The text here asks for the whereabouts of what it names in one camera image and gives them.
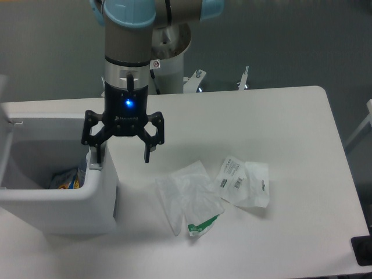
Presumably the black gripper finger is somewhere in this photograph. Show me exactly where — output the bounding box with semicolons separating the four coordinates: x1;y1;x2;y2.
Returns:
138;110;166;163
81;109;114;164

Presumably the clear plastic bag green stripe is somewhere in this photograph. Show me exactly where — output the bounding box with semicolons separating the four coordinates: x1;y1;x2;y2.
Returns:
155;161;224;238

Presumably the white push-button trash can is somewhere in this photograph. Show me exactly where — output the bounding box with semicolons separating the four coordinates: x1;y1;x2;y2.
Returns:
0;74;121;237

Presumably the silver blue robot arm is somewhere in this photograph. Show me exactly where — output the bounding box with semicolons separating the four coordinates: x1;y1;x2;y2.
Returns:
81;1;224;163

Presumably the crumpled white barcode packet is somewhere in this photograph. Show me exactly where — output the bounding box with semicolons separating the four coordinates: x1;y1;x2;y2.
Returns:
214;156;270;208

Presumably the white metal base frame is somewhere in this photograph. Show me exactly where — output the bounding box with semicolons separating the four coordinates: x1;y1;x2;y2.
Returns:
100;66;250;98

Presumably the black clamp at table edge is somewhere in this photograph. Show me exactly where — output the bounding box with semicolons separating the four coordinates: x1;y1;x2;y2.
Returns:
351;235;371;266

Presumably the white frame at right edge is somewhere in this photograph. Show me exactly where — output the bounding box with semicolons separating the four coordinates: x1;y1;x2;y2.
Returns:
344;99;371;154

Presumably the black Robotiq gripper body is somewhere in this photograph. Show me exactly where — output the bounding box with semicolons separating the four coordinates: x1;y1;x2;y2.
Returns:
101;83;150;138

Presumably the colourful wrapper inside bin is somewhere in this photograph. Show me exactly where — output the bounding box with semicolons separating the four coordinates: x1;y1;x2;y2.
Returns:
47;155;88;189

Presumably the black cable on pedestal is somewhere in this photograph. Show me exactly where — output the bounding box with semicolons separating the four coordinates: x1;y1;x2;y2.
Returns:
149;68;161;95

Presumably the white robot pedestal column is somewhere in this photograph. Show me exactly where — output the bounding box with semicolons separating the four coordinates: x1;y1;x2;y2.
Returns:
148;54;184;95

